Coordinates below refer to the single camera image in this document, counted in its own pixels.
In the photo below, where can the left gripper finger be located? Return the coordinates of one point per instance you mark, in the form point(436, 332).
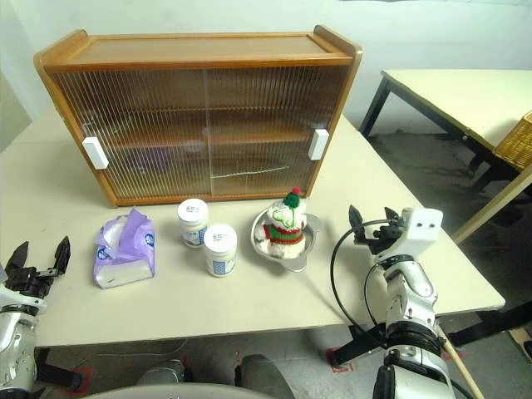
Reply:
point(61, 255)
point(17, 259)

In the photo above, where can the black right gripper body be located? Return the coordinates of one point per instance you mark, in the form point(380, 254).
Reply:
point(386, 234)

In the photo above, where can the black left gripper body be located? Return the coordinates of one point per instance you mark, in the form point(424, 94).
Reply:
point(29, 280)

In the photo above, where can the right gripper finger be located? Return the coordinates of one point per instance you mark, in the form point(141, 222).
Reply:
point(357, 226)
point(391, 217)

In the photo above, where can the purple tissue pack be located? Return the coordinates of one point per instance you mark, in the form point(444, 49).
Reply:
point(124, 257)

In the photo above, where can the steel bowl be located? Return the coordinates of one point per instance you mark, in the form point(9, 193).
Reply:
point(296, 262)

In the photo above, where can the plush toy knitted sweater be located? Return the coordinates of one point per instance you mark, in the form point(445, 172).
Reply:
point(282, 232)

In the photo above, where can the white jar blue label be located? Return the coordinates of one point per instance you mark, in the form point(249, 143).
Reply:
point(220, 253)
point(193, 224)

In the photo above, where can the ribbed clear sliding door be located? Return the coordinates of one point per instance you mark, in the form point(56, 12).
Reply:
point(270, 116)
point(145, 124)

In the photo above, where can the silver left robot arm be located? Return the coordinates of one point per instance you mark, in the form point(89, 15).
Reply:
point(12, 345)

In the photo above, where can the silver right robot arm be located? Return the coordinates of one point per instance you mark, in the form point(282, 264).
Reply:
point(407, 287)

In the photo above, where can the wooden cabinet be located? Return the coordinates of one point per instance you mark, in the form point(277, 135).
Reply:
point(187, 50)

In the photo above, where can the black table base foot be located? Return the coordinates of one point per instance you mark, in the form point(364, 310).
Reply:
point(357, 347)
point(58, 374)

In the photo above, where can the black table base beam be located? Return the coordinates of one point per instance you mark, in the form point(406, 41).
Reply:
point(490, 322)

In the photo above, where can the cream table black legs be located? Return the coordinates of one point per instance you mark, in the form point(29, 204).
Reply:
point(457, 95)

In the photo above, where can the wooden stick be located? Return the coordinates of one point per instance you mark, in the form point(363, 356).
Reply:
point(459, 361)

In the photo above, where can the wicker basket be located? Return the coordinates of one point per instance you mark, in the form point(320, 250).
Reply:
point(517, 141)

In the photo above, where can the dark grey rounded shape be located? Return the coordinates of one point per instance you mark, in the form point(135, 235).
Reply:
point(259, 376)
point(162, 374)

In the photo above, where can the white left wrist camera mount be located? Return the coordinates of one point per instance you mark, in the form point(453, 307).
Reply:
point(21, 301)

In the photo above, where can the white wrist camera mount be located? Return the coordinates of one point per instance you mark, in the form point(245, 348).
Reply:
point(21, 301)
point(424, 232)

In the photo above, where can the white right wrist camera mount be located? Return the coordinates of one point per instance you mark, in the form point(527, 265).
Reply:
point(424, 232)

